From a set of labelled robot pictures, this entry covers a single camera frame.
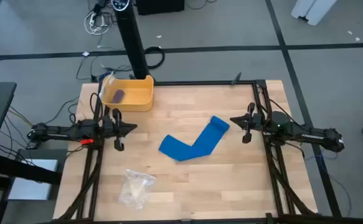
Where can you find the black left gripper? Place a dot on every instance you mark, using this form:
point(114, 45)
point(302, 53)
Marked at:
point(111, 127)

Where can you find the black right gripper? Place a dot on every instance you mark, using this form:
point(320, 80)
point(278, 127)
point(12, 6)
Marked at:
point(256, 123)

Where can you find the blue elastic bandage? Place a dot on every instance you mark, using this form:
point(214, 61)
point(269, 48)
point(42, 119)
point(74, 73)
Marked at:
point(206, 140)

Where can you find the clear plastic zip bag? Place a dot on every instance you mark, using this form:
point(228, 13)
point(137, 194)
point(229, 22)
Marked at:
point(136, 188)

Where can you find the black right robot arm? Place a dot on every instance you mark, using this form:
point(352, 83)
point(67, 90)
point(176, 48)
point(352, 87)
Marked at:
point(312, 136)

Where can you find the dark purple bandage roll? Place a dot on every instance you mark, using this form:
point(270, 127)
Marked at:
point(118, 96)

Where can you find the yellow plastic bin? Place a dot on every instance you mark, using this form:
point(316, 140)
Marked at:
point(137, 96)

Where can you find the red clamp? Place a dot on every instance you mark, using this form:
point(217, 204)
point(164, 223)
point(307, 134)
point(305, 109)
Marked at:
point(87, 141)

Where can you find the clear plastic wrapper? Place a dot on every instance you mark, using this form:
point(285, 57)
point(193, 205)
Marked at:
point(106, 84)

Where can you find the white flat box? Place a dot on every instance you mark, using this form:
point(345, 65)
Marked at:
point(31, 189)

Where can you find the black box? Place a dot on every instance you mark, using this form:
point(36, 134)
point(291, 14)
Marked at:
point(159, 6)

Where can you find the white angular object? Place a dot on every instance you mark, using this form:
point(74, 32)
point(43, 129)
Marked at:
point(312, 11)

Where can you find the black aluminium rig frame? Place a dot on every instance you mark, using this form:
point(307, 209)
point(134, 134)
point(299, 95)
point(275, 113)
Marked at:
point(200, 83)

